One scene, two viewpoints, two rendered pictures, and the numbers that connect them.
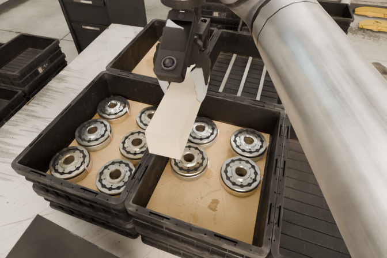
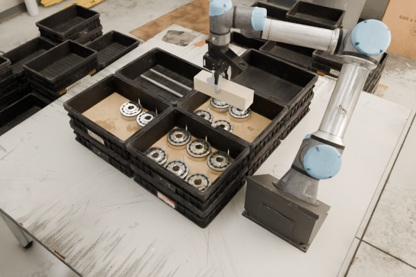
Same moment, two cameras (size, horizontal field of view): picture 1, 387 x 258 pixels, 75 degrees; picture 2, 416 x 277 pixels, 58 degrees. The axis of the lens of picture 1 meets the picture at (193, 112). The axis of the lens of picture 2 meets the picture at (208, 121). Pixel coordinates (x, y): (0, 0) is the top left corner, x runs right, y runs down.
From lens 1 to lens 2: 1.29 m
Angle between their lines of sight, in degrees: 49
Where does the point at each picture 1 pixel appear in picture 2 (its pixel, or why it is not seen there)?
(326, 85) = (299, 30)
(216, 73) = not seen: hidden behind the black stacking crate
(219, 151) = (218, 117)
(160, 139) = (249, 97)
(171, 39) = (233, 57)
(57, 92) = (62, 229)
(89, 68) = (38, 198)
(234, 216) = (259, 123)
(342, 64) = (296, 26)
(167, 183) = not seen: hidden behind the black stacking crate
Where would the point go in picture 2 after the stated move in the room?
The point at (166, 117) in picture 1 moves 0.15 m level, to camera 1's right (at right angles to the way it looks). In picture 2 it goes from (239, 91) to (249, 70)
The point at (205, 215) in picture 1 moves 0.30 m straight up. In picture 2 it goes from (254, 133) to (261, 78)
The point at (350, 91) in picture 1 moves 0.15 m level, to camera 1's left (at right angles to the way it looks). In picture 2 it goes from (303, 28) to (296, 50)
